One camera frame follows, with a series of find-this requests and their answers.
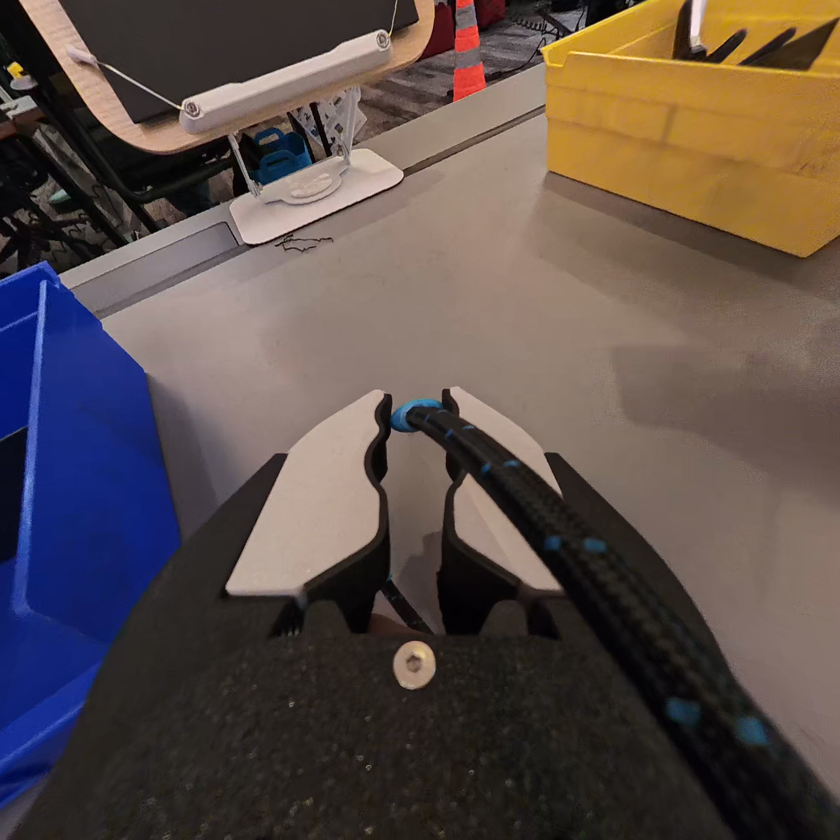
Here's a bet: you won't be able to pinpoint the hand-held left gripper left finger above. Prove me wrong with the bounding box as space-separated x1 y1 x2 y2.
224 390 393 634

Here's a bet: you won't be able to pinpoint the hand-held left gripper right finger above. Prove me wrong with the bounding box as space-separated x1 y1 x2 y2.
436 386 567 634

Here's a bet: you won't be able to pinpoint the black braided cable blue plugs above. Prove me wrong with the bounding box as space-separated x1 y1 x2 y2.
379 395 840 840

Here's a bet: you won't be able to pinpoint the blue storage bin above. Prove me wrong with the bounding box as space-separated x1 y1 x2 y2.
0 261 183 798

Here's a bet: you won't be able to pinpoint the yellow storage bin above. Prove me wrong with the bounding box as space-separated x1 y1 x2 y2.
541 0 840 258

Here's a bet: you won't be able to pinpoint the black video switch box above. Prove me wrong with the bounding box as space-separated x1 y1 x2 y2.
671 0 710 61

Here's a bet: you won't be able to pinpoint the black bin divider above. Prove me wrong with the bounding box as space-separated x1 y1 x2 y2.
0 427 30 564
738 16 840 72

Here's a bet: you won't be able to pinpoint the printed paper sheet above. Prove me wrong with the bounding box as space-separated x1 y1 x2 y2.
292 88 365 158

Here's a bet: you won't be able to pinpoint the orange traffic cone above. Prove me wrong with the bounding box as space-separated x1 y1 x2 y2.
453 0 488 101

